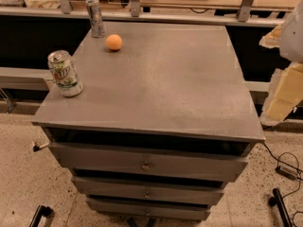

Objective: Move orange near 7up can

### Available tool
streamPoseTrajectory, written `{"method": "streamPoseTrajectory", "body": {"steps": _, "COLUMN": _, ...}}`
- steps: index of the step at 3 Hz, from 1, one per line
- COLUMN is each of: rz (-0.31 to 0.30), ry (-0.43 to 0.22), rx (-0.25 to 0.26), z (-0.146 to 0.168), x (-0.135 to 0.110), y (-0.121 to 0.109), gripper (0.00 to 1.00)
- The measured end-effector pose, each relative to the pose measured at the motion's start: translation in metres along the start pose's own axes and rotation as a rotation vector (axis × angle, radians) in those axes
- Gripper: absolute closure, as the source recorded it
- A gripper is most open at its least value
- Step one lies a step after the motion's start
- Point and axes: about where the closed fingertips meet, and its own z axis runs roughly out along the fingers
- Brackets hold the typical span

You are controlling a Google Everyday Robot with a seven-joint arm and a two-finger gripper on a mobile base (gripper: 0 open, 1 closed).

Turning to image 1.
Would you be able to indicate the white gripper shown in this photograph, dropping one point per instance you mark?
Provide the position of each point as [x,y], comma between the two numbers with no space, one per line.
[293,37]

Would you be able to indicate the orange fruit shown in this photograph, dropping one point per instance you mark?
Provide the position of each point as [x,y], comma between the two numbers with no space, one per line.
[114,42]

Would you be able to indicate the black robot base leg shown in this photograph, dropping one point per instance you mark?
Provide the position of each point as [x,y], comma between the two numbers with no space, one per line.
[277,200]

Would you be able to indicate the tall silver can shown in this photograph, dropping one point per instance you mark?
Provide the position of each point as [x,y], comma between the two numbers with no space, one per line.
[97,27]

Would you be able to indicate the green 7up can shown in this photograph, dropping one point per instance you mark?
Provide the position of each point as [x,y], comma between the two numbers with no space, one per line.
[63,70]

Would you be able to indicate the black power adapter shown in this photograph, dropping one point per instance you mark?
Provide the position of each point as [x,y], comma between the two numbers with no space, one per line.
[286,172]

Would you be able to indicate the grey drawer cabinet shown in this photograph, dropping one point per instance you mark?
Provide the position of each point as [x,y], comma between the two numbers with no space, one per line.
[170,87]

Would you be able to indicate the middle grey drawer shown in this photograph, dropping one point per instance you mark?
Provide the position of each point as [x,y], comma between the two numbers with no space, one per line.
[146,191]

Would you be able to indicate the grey drawer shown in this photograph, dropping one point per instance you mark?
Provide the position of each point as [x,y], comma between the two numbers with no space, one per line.
[147,161]
[146,191]
[148,209]

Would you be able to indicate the top grey drawer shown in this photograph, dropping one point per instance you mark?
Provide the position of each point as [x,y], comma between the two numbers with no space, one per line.
[147,161]

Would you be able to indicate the bottom grey drawer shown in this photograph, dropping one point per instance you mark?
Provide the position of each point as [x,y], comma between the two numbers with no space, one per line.
[148,209]

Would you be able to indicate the black left base leg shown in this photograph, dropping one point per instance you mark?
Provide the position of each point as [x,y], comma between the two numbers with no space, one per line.
[41,212]

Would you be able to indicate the grey metal rail frame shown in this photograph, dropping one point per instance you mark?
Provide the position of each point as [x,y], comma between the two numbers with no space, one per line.
[206,12]

